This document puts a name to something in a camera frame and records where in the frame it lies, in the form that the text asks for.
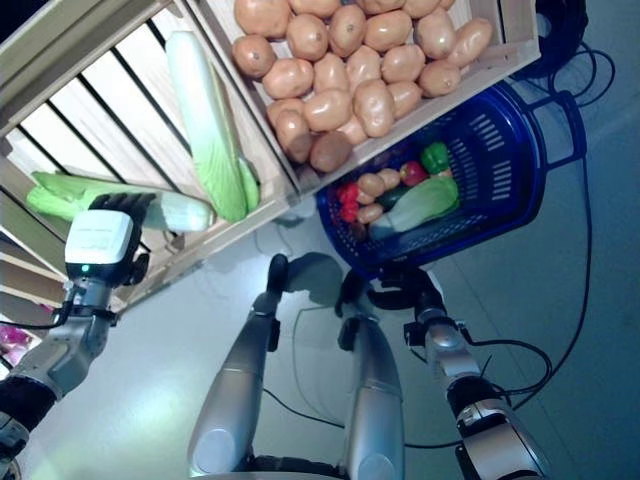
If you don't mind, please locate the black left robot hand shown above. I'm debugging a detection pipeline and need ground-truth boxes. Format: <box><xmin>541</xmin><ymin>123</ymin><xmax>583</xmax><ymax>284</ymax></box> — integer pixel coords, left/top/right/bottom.
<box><xmin>64</xmin><ymin>192</ymin><xmax>157</xmax><ymax>289</ymax></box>

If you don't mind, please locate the napa cabbage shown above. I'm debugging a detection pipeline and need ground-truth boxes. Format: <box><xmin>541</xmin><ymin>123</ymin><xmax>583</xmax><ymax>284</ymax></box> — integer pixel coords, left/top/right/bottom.
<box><xmin>25</xmin><ymin>171</ymin><xmax>216</xmax><ymax>234</ymax></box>
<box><xmin>368</xmin><ymin>175</ymin><xmax>461</xmax><ymax>241</ymax></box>
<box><xmin>164</xmin><ymin>29</ymin><xmax>261</xmax><ymax>224</ymax></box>

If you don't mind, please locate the wooden display shelf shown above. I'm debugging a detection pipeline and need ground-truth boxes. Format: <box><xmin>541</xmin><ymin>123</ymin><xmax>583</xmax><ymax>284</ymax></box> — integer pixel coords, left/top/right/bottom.
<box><xmin>0</xmin><ymin>0</ymin><xmax>176</xmax><ymax>331</ymax></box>

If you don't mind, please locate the dark green cucumber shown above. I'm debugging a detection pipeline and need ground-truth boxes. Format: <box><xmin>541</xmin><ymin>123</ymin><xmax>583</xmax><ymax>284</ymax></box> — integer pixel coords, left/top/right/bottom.
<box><xmin>375</xmin><ymin>185</ymin><xmax>416</xmax><ymax>211</ymax></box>

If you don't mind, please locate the green bell pepper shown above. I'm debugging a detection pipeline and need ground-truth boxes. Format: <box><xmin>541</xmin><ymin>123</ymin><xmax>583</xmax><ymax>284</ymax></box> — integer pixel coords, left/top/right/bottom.
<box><xmin>419</xmin><ymin>141</ymin><xmax>451</xmax><ymax>175</ymax></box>

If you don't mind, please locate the long black floor cable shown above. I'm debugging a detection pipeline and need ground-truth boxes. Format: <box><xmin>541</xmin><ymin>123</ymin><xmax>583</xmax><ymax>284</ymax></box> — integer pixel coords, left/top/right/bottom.
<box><xmin>403</xmin><ymin>149</ymin><xmax>595</xmax><ymax>450</ymax></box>

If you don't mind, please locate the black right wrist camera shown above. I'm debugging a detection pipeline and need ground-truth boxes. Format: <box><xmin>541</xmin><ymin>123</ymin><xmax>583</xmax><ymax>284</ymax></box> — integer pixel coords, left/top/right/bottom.
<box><xmin>403</xmin><ymin>321</ymin><xmax>427</xmax><ymax>350</ymax></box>

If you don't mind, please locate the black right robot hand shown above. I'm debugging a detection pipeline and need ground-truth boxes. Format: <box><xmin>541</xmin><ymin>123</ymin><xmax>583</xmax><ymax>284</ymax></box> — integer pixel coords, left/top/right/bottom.
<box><xmin>368</xmin><ymin>272</ymin><xmax>446</xmax><ymax>315</ymax></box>

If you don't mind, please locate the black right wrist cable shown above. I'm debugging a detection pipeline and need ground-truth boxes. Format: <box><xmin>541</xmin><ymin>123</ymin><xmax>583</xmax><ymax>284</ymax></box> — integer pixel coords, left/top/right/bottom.
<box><xmin>467</xmin><ymin>339</ymin><xmax>554</xmax><ymax>401</ymax></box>

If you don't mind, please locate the red bell pepper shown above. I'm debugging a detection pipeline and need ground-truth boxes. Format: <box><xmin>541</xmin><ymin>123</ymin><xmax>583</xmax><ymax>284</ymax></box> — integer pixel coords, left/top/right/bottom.
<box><xmin>401</xmin><ymin>160</ymin><xmax>430</xmax><ymax>187</ymax></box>

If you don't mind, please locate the wooden slatted cabbage crate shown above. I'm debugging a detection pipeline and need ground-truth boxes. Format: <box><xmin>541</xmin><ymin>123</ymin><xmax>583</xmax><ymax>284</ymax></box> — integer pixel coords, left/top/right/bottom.
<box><xmin>0</xmin><ymin>0</ymin><xmax>311</xmax><ymax>316</ymax></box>

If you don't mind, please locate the blue plastic shopping basket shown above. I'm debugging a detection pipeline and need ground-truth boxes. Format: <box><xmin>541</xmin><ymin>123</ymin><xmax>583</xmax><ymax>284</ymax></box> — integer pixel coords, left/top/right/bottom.
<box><xmin>314</xmin><ymin>82</ymin><xmax>587</xmax><ymax>281</ymax></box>

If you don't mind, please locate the silver left robot leg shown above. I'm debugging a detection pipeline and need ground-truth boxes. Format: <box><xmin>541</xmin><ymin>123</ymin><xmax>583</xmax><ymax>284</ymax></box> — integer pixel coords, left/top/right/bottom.
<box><xmin>187</xmin><ymin>253</ymin><xmax>291</xmax><ymax>479</ymax></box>

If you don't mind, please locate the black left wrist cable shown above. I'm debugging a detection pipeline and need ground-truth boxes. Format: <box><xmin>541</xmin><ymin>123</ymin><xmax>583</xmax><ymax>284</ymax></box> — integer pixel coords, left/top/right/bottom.
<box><xmin>0</xmin><ymin>299</ymin><xmax>76</xmax><ymax>331</ymax></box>

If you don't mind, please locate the coiled black cable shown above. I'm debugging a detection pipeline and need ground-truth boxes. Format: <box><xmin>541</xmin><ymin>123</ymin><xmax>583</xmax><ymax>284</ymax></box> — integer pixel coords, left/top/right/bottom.
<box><xmin>535</xmin><ymin>0</ymin><xmax>589</xmax><ymax>44</ymax></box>

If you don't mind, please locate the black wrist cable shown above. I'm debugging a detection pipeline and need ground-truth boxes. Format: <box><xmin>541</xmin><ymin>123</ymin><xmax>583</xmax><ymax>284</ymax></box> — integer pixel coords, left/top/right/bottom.
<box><xmin>467</xmin><ymin>339</ymin><xmax>554</xmax><ymax>401</ymax></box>
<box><xmin>0</xmin><ymin>299</ymin><xmax>76</xmax><ymax>331</ymax></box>

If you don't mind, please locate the wooden potato crate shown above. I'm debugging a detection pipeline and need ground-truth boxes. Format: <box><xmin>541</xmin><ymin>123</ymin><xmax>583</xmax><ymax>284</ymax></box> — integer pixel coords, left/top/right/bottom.
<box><xmin>184</xmin><ymin>0</ymin><xmax>544</xmax><ymax>196</ymax></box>

